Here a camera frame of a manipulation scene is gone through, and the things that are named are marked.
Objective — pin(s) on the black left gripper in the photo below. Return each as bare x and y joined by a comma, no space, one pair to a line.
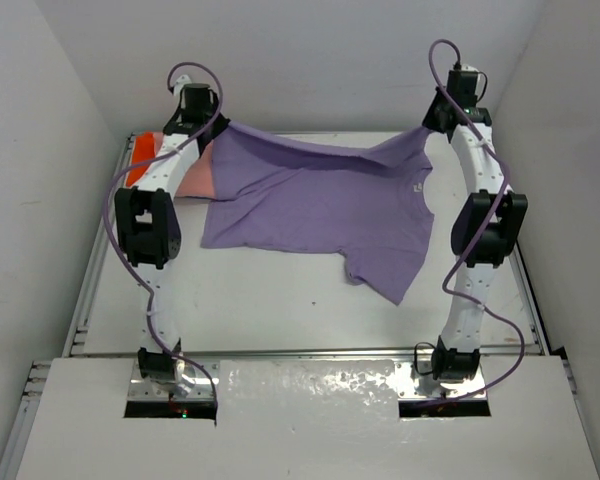
220,124

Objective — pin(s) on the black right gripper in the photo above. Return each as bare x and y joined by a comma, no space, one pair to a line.
430,119

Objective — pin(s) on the purple t-shirt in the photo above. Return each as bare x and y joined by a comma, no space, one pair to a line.
367,204

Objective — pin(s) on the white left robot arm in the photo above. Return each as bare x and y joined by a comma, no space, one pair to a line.
148,231

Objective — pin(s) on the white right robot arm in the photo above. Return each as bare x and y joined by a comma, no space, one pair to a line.
486,229

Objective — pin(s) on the folded pink t-shirt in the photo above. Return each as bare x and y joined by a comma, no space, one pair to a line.
197,175

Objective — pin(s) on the folded orange t-shirt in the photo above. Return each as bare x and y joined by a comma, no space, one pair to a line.
144,148

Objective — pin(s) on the white foam front cover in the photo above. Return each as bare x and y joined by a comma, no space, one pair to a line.
304,420

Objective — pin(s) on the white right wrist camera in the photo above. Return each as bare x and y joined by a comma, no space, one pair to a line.
466,68

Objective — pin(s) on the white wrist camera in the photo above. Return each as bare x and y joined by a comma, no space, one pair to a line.
466,68
181,81

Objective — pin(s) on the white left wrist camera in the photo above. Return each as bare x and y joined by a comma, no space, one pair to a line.
181,81

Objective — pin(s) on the aluminium left table rail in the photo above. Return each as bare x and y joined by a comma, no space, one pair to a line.
75,341

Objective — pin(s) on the aluminium table rail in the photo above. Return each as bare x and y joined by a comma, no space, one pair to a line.
313,354
75,341
511,296

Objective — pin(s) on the aluminium right table rail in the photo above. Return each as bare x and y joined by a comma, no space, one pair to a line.
511,296

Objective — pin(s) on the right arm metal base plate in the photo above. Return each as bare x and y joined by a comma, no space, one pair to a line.
411,386

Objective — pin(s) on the aluminium front table rail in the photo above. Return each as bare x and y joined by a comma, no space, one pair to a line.
313,354

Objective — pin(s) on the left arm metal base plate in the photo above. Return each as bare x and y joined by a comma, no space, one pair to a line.
190,384

